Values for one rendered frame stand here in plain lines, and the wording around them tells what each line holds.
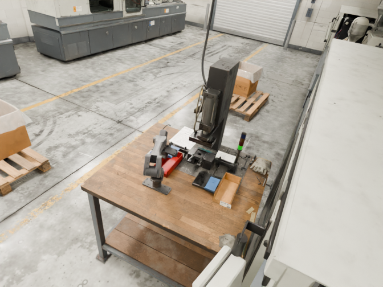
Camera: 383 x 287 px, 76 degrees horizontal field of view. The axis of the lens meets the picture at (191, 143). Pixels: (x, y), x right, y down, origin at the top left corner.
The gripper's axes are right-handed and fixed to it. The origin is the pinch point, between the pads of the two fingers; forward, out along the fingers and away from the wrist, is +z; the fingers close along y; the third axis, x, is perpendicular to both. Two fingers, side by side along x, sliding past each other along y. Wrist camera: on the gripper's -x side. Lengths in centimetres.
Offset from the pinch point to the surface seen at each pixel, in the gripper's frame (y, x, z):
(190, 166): 4.1, -15.6, 16.7
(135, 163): -12.0, 21.8, 7.6
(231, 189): -2, -51, 12
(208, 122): 28.7, -22.0, -15.4
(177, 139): 26.6, 9.0, 30.0
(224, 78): 51, -25, -37
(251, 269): -47, -71, -66
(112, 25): 352, 395, 253
